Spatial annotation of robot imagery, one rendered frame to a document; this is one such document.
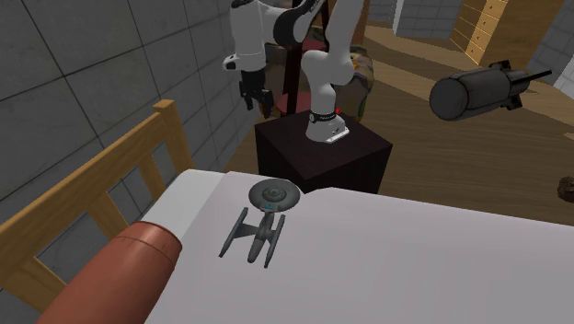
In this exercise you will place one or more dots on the wooden bed with white mattress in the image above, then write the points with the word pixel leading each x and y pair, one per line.
pixel 381 260

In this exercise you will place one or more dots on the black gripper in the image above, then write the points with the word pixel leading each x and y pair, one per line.
pixel 252 80

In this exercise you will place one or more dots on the dark robot stand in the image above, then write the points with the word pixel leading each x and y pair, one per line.
pixel 314 161

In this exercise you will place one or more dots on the wooden chest of drawers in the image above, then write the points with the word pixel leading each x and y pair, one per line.
pixel 493 27

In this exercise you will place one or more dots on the brown lump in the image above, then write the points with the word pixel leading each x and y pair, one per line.
pixel 567 188

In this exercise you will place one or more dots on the red-brown cylinder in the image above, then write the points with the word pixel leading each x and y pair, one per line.
pixel 121 278

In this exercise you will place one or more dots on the patterned brown armchair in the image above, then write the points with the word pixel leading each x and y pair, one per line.
pixel 358 92

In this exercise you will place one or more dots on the grey spaceship model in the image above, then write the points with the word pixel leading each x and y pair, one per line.
pixel 272 194

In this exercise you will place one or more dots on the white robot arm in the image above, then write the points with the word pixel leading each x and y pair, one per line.
pixel 323 67

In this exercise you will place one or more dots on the black cylinder with rod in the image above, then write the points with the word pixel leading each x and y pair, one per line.
pixel 471 94

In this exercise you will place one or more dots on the dark stand with red shelves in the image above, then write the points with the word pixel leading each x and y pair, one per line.
pixel 291 80

